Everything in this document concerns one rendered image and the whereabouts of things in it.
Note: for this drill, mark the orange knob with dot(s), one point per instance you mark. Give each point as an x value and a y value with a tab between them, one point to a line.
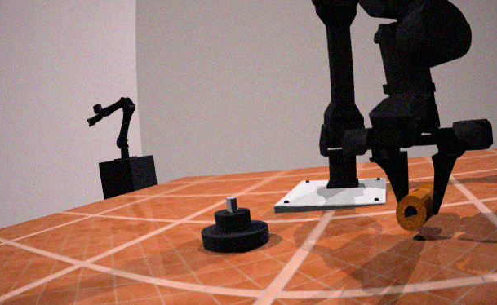
416	208

